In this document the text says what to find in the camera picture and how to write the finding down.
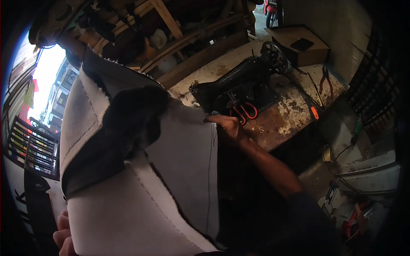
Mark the person's body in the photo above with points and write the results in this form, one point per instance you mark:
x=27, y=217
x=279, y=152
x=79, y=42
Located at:
x=288, y=227

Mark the person's left hand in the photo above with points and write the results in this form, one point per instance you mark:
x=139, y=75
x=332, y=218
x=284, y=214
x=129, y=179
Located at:
x=65, y=238

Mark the black sewing machine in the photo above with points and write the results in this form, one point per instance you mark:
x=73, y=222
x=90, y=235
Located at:
x=243, y=83

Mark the orange and black screwdriver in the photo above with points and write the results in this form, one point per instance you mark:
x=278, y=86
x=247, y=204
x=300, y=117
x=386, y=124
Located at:
x=311, y=107

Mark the black metal gate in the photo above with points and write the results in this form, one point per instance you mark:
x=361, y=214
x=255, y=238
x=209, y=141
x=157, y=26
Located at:
x=32, y=148

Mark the thin metal rod tool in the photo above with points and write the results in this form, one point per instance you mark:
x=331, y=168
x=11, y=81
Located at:
x=316, y=91

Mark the black flat pouch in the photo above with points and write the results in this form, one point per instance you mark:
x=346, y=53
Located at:
x=301, y=44

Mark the red clamp tool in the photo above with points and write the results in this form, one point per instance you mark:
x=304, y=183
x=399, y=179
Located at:
x=354, y=220

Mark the red motorcycle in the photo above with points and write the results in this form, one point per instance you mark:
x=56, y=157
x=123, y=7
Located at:
x=271, y=11

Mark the brown cardboard box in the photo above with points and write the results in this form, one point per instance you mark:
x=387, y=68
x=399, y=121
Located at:
x=301, y=48

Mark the person's left fingers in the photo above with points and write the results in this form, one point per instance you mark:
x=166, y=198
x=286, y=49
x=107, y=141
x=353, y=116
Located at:
x=63, y=235

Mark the black bag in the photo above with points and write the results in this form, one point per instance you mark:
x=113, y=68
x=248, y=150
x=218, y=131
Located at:
x=40, y=204

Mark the person's right hand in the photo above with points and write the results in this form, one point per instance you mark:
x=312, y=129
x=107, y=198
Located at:
x=229, y=128

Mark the pile of wooden furniture frames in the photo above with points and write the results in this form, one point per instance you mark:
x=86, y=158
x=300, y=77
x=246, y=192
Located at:
x=166, y=35

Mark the white and black seat cover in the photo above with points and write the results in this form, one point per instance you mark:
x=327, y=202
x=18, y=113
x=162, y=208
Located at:
x=134, y=192

